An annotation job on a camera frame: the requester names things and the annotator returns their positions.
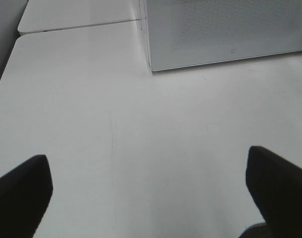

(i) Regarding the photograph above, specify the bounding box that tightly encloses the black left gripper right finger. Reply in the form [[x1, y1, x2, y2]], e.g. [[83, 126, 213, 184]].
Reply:
[[246, 146, 302, 238]]

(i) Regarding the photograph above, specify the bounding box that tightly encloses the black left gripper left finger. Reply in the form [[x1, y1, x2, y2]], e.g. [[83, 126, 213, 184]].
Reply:
[[0, 155, 53, 238]]

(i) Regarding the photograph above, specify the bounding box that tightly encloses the white microwave door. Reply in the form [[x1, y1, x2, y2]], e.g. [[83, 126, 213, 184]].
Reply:
[[147, 0, 302, 71]]

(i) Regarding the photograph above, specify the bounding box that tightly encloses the white microwave oven body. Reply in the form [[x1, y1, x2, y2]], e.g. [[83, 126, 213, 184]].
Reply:
[[139, 0, 151, 69]]

